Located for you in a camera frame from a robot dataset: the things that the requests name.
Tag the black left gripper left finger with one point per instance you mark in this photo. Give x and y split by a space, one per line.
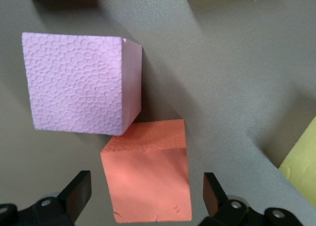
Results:
74 199

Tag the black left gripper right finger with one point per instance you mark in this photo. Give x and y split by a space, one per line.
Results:
214 199

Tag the orange foam cube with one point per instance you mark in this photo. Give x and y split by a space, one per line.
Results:
148 181

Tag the pink foam cube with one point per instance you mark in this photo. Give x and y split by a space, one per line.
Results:
74 83

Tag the yellow foam cube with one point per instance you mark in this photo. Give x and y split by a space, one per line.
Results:
303 166

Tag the large table cover mat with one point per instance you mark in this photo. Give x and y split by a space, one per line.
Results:
234 75

